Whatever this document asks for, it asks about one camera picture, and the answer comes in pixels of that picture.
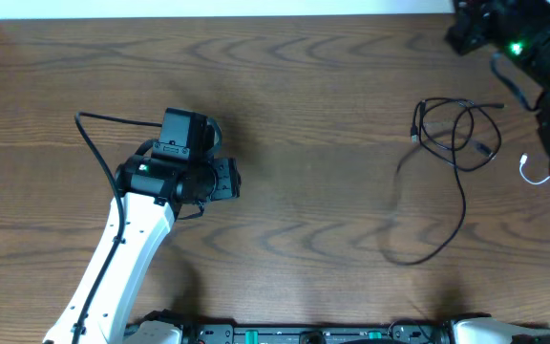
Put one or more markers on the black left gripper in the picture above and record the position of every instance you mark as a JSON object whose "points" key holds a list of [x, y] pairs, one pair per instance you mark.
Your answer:
{"points": [[227, 178]]}

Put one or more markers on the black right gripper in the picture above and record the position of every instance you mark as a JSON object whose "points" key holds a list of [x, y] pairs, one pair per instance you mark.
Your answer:
{"points": [[473, 17]]}

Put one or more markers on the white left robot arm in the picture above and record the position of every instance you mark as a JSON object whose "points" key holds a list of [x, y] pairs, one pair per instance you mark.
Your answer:
{"points": [[179, 167]]}

